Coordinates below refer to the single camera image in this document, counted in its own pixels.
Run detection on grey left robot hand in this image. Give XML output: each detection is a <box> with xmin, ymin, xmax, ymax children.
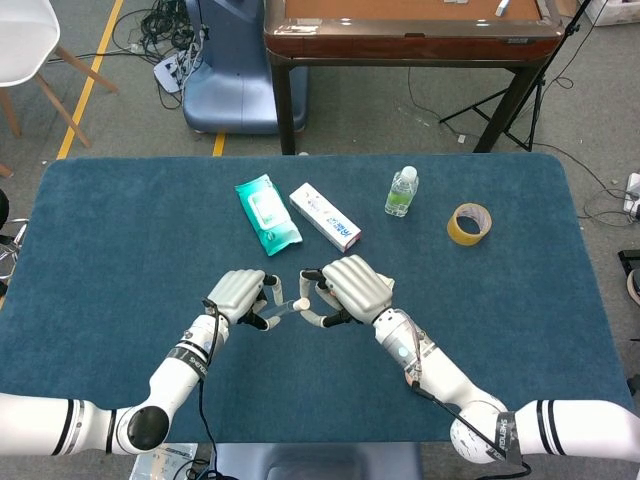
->
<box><xmin>204</xmin><ymin>269</ymin><xmax>284</xmax><ymax>332</ymax></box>

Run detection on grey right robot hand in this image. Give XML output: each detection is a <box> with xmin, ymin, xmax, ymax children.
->
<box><xmin>298</xmin><ymin>254</ymin><xmax>394</xmax><ymax>329</ymax></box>

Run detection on clear glass test tube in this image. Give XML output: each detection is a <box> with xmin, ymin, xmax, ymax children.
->
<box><xmin>258</xmin><ymin>298</ymin><xmax>301</xmax><ymax>322</ymax></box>

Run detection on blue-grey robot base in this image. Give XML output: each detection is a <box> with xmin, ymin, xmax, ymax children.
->
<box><xmin>182</xmin><ymin>0</ymin><xmax>309</xmax><ymax>135</ymax></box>

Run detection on white toothpaste box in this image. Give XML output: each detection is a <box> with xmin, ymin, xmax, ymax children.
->
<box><xmin>288</xmin><ymin>182</ymin><xmax>362</xmax><ymax>253</ymax></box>

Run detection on green wet wipes pack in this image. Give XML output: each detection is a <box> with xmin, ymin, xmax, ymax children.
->
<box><xmin>234</xmin><ymin>173</ymin><xmax>304</xmax><ymax>257</ymax></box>

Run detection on clear bottle green label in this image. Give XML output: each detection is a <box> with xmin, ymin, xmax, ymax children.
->
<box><xmin>384</xmin><ymin>165</ymin><xmax>420</xmax><ymax>218</ymax></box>

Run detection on blue velvet tablecloth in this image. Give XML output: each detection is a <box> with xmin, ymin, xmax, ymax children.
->
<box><xmin>0</xmin><ymin>153</ymin><xmax>634</xmax><ymax>446</ymax></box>

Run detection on yellow tape roll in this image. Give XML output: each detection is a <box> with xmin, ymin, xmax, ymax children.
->
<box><xmin>446</xmin><ymin>202</ymin><xmax>494</xmax><ymax>248</ymax></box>

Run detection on grey-blue robot torso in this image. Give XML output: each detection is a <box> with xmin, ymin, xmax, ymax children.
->
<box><xmin>208</xmin><ymin>442</ymin><xmax>426</xmax><ymax>480</ymax></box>

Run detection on clear plastic bag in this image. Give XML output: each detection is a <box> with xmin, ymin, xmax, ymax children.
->
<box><xmin>130</xmin><ymin>442</ymin><xmax>211</xmax><ymax>480</ymax></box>

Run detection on white power strip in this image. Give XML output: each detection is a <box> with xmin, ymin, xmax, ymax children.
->
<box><xmin>624</xmin><ymin>172</ymin><xmax>640</xmax><ymax>219</ymax></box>
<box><xmin>153</xmin><ymin>53</ymin><xmax>199</xmax><ymax>94</ymax></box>

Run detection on black chrome stool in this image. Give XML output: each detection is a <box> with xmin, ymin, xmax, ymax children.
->
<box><xmin>0</xmin><ymin>188</ymin><xmax>29</xmax><ymax>282</ymax></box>

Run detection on black tripod stand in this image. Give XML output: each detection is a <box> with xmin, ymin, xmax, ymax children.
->
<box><xmin>439</xmin><ymin>0</ymin><xmax>609</xmax><ymax>153</ymax></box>

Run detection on brown mahjong table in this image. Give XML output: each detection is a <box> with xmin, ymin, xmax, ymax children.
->
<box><xmin>263</xmin><ymin>0</ymin><xmax>566</xmax><ymax>155</ymax></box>

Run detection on black floor stand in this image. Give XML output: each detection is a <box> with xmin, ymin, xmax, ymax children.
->
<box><xmin>617</xmin><ymin>248</ymin><xmax>640</xmax><ymax>307</ymax></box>

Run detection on white chair wooden legs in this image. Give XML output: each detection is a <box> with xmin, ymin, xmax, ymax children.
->
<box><xmin>0</xmin><ymin>0</ymin><xmax>120</xmax><ymax>179</ymax></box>

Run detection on white printed carton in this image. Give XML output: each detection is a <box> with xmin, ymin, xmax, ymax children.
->
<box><xmin>584</xmin><ymin>0</ymin><xmax>640</xmax><ymax>27</ymax></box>

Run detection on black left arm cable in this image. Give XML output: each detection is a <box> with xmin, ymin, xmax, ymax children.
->
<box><xmin>195</xmin><ymin>298</ymin><xmax>224</xmax><ymax>480</ymax></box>

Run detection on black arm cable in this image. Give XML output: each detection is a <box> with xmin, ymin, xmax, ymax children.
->
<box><xmin>195</xmin><ymin>298</ymin><xmax>224</xmax><ymax>480</ymax></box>
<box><xmin>402</xmin><ymin>319</ymin><xmax>532</xmax><ymax>480</ymax></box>

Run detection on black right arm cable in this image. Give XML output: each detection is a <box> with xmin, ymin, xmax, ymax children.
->
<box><xmin>402</xmin><ymin>319</ymin><xmax>532</xmax><ymax>480</ymax></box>

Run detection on thin black floor cable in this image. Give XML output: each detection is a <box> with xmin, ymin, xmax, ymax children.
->
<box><xmin>407</xmin><ymin>64</ymin><xmax>640</xmax><ymax>226</ymax></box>

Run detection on black floor cable bundle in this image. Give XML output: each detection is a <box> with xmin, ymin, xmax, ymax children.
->
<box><xmin>112</xmin><ymin>0</ymin><xmax>206</xmax><ymax>109</ymax></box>

